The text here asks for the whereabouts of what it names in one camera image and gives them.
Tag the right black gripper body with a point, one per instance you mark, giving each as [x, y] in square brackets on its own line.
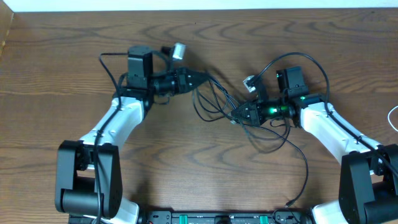
[252, 112]

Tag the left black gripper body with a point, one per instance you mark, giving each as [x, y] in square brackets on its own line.
[182, 81]

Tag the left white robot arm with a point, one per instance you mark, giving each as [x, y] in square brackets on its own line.
[89, 185]

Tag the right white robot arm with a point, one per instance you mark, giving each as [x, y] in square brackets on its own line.
[368, 176]

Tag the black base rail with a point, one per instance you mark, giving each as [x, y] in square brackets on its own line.
[279, 216]

